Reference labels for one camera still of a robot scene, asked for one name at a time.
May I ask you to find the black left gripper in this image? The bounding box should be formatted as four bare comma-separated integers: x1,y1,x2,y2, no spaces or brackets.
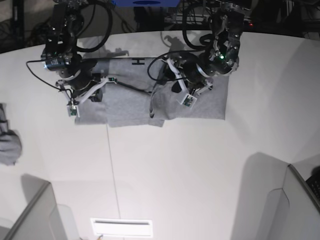
160,56,208,94

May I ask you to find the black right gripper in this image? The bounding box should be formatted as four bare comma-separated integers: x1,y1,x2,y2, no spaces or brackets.
67,59,101,99

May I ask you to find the grey T-shirt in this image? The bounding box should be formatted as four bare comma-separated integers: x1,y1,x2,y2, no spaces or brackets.
75,57,229,128

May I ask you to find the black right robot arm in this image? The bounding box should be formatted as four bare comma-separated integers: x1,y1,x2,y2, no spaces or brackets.
41,0,102,105

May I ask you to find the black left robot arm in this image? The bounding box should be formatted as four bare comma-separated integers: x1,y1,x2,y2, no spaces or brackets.
156,0,245,96

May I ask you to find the blue box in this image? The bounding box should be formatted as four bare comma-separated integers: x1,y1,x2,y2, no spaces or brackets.
111,0,180,7

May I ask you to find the grey clothes pile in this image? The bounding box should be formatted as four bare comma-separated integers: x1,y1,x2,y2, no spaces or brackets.
0,103,22,166

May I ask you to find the grey partition left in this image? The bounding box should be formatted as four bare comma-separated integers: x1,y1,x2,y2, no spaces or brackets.
0,181,80,240

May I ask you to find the grey partition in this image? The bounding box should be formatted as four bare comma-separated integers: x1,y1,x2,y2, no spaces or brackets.
0,181,80,240
266,164,320,240

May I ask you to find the white slotted tray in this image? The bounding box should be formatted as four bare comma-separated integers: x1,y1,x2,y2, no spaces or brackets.
90,218,154,238

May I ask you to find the black keyboard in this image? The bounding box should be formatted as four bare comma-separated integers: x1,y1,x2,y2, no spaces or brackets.
306,174,320,200

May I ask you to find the grey partition right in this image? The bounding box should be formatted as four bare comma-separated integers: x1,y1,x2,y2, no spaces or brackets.
266,164,320,240

